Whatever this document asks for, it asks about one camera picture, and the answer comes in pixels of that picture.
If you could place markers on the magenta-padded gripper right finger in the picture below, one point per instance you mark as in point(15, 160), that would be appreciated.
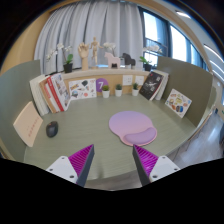
point(163, 166)

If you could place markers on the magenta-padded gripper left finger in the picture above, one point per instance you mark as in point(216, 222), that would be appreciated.
point(63, 166)

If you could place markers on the black computer mouse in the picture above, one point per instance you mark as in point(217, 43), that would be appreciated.
point(52, 129)

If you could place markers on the purple round mouse pad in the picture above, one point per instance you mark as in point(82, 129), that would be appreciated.
point(130, 125)

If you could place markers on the beige book with red text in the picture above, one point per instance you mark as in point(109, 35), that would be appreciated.
point(28, 124)

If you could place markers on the food sticker sheet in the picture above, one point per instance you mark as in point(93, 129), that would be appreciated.
point(178, 103)

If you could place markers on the thick white book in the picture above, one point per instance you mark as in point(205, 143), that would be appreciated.
point(36, 93)

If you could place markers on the photo-covered white book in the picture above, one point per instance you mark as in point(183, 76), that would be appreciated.
point(61, 88)

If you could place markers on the small plant in white pot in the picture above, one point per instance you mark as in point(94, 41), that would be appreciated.
point(135, 91)
point(118, 92)
point(105, 93)

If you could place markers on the white book stack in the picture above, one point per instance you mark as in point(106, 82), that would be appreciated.
point(164, 85)

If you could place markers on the black book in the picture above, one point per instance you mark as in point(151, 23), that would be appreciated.
point(151, 85)

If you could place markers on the purple round number sign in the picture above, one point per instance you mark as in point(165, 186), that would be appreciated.
point(101, 84)

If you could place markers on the grey-green desk partition panel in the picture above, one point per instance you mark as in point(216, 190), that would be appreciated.
point(15, 90)
point(186, 78)

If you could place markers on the white orchid in black pot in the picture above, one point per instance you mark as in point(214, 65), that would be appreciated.
point(68, 67)
point(148, 66)
point(109, 46)

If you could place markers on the wooden desk back shelf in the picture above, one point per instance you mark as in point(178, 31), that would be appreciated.
point(113, 75)

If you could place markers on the black wooden horse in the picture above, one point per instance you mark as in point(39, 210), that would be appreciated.
point(127, 60)

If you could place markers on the pink wooden horse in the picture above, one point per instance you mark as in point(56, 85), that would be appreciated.
point(111, 60)

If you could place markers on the wooden mannequin figure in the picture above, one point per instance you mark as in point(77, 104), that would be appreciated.
point(95, 50)

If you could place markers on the grey curtain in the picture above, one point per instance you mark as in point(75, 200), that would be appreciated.
point(93, 23)

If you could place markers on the ceiling lights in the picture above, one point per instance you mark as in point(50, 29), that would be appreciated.
point(182, 14)

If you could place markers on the white wall socket plate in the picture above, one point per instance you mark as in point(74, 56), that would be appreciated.
point(139, 80)
point(127, 80)

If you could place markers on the window with dark frame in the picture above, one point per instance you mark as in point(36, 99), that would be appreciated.
point(166, 38)

